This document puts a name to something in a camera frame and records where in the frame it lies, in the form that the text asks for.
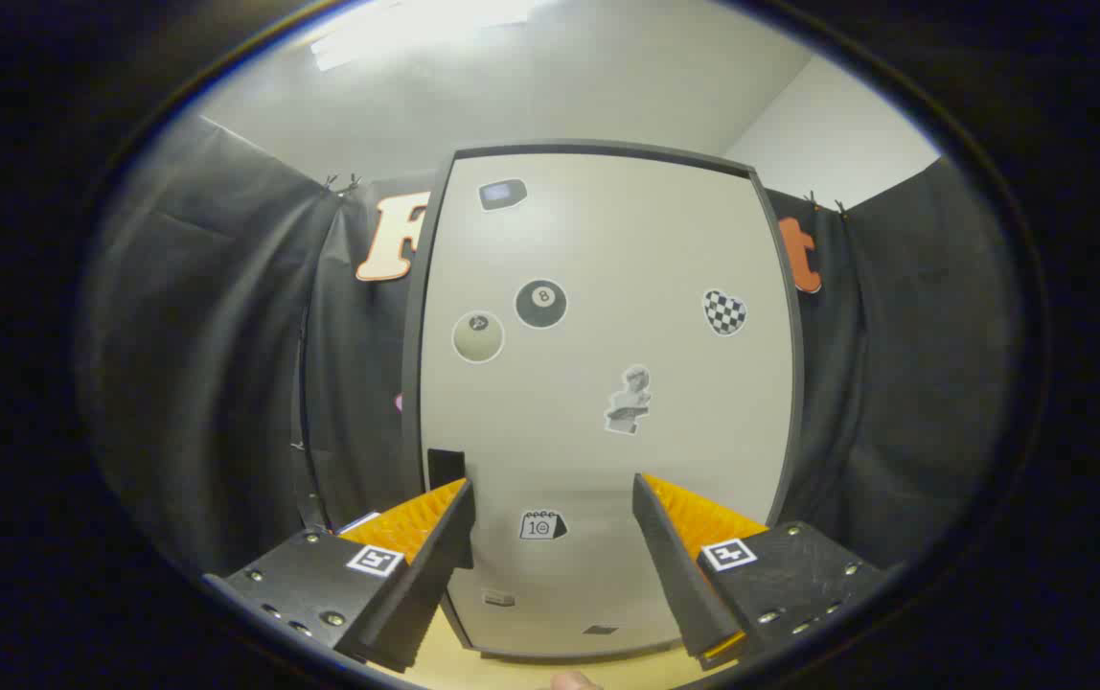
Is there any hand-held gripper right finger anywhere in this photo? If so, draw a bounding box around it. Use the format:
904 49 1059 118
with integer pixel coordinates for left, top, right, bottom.
631 471 884 672

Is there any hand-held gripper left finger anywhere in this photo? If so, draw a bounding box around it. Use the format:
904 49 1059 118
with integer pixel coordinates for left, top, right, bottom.
203 476 475 675

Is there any black door handle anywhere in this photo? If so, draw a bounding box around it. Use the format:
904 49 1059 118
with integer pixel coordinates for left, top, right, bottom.
427 448 468 501

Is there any white cabinet door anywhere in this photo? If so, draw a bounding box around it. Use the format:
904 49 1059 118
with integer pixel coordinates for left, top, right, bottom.
419 151 795 658

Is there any dark grey cabinet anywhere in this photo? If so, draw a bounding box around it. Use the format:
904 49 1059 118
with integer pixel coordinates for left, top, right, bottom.
401 139 806 662

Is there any black backdrop cloth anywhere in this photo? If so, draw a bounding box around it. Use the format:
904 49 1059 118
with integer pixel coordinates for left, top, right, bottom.
80 115 1020 576

